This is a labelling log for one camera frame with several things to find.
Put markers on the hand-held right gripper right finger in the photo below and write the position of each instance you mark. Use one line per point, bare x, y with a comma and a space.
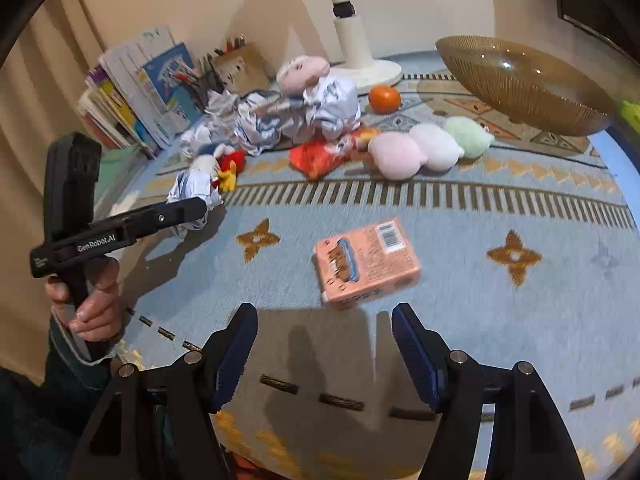
417, 355

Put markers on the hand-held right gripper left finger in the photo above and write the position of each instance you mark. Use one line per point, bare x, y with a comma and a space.
235, 355

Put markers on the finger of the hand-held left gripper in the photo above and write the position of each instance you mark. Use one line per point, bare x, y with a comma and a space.
170, 212

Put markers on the white paper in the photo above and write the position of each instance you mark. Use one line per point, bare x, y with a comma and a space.
335, 105
190, 187
220, 105
197, 137

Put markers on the pink snack box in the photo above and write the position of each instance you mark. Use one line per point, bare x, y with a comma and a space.
370, 260

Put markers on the red orange snack bag plush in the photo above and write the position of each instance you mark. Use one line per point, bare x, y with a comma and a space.
317, 157

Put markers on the pink white green plush toy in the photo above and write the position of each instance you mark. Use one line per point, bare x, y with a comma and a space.
395, 155

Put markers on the amber ribbed glass bowl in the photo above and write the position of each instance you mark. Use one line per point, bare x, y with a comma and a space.
525, 85

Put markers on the person's left forearm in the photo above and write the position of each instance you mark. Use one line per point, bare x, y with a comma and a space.
60, 395

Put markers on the person's left hand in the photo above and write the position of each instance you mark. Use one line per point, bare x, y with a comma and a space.
102, 310

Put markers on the teal book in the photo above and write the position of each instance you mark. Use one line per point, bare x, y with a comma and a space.
120, 170

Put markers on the white duck plush toy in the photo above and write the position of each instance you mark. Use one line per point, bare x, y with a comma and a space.
230, 160

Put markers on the beige curtain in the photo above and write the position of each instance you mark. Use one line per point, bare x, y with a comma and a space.
30, 110

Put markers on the blue patterned rug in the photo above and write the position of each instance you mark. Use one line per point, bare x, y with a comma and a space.
450, 270

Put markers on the row of children's books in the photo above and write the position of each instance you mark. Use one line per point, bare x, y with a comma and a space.
135, 90

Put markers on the blue checked cloth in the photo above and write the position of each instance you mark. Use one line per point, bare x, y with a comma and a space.
257, 125

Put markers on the black pen holder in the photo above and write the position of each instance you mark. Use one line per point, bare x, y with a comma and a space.
210, 90

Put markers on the bunch of pens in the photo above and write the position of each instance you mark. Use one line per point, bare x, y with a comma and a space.
192, 76

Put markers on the brown pencil holder box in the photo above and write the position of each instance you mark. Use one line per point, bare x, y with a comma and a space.
245, 72

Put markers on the orange tangerine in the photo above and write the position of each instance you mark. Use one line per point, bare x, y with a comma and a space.
384, 99

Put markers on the white lamp stand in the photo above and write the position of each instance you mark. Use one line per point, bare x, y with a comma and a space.
350, 35

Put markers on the bright green packet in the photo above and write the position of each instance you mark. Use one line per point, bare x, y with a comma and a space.
631, 115

